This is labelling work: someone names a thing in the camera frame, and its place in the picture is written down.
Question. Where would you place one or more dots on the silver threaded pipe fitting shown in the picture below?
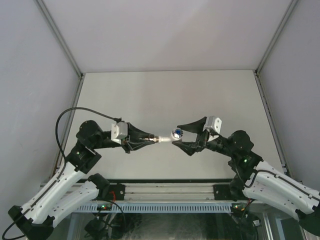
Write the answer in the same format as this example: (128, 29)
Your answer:
(153, 138)

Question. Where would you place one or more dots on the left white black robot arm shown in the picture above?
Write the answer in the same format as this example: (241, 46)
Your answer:
(38, 217)

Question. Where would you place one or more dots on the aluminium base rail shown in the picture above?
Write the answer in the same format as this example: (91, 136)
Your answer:
(140, 190)

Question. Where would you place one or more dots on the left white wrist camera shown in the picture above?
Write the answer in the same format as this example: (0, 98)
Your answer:
(119, 131)

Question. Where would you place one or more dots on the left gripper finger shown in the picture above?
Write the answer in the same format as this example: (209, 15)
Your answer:
(136, 133)
(136, 144)

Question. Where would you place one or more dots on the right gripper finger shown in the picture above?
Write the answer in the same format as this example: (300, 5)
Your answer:
(196, 127)
(189, 148)

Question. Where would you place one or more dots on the grey slotted cable duct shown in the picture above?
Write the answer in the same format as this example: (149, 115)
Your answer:
(152, 208)

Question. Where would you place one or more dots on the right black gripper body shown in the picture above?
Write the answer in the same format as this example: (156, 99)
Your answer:
(204, 136)

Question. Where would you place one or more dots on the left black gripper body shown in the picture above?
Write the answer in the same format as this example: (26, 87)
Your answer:
(125, 145)

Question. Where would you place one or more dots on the white plastic water faucet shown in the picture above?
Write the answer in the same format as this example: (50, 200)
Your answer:
(175, 135)

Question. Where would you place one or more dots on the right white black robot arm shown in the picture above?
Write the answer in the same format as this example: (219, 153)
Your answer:
(254, 178)

